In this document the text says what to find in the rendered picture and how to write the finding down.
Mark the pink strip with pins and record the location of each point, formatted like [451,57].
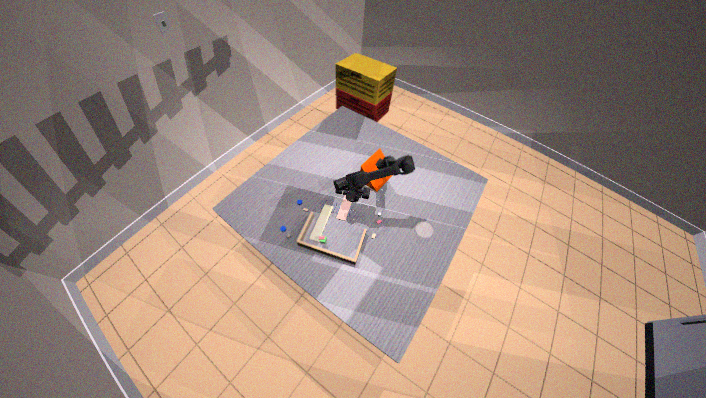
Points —
[344,209]

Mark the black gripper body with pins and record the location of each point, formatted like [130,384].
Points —
[365,193]

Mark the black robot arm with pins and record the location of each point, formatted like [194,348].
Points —
[386,167]

